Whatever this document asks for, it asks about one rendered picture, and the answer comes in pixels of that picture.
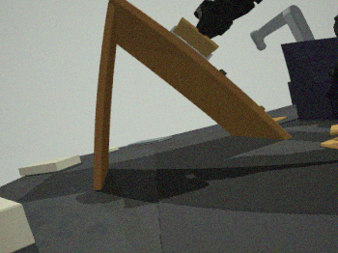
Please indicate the cream flat rectangular block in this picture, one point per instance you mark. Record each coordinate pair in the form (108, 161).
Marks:
(52, 165)

